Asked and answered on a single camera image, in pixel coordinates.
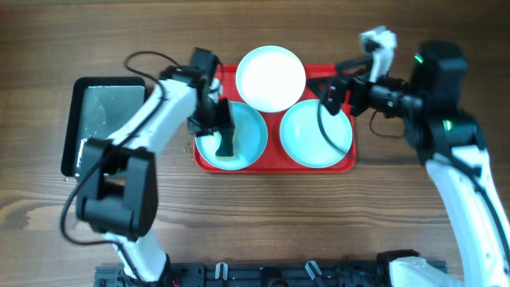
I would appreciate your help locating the green and yellow sponge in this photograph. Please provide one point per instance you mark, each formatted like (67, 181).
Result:
(225, 149)

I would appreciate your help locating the light blue plate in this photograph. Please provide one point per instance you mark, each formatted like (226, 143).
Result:
(314, 138)
(249, 140)

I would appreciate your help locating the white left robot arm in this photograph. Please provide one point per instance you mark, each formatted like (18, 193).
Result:
(118, 191)

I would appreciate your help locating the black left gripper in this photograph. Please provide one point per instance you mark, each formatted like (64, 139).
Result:
(217, 120)

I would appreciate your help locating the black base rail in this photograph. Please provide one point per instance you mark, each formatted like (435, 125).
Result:
(346, 273)

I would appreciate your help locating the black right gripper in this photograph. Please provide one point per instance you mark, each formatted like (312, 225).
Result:
(347, 92)

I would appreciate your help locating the white round plate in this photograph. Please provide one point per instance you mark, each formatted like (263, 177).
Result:
(270, 78)

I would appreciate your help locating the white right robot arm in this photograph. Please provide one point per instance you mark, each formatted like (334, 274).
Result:
(449, 143)

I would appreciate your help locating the black water tray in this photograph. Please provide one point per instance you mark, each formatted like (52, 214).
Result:
(99, 107)

